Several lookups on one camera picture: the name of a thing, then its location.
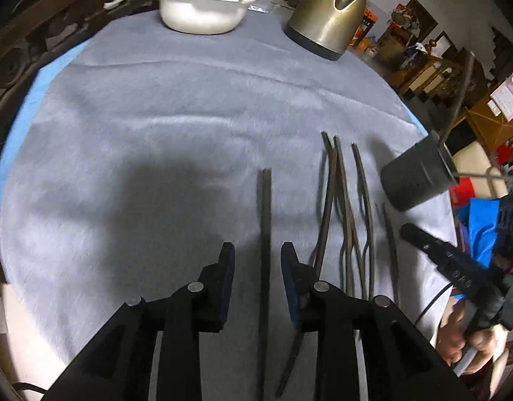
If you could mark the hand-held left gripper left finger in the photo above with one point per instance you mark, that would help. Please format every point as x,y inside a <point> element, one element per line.
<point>226,284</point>

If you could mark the red stool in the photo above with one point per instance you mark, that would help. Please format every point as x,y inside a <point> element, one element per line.
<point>461,192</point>

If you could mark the dark grey chopstick holder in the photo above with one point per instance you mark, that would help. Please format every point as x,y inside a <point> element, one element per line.
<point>415,175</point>

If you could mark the person's right hand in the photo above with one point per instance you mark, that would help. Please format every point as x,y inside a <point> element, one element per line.
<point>450,342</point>

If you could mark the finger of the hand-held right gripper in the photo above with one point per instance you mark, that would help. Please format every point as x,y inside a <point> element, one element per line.
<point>440,255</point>

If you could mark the white bowl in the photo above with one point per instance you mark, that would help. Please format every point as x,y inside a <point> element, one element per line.
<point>198,14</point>

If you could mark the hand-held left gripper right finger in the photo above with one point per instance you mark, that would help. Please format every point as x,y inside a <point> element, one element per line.
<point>290,286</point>

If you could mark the cream chair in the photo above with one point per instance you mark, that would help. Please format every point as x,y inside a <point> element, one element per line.
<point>473,158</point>

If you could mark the blue cloth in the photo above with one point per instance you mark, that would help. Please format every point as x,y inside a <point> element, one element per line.
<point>477,225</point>

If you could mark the carved wooden chair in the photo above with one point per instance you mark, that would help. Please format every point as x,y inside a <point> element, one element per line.
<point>22,41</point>

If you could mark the blue table mat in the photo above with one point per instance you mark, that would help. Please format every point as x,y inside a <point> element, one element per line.
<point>43,87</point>

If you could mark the grey table cloth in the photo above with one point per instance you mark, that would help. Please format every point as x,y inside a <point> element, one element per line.
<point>156,133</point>

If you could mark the wall calendar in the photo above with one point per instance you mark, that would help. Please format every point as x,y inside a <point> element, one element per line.
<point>509,96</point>

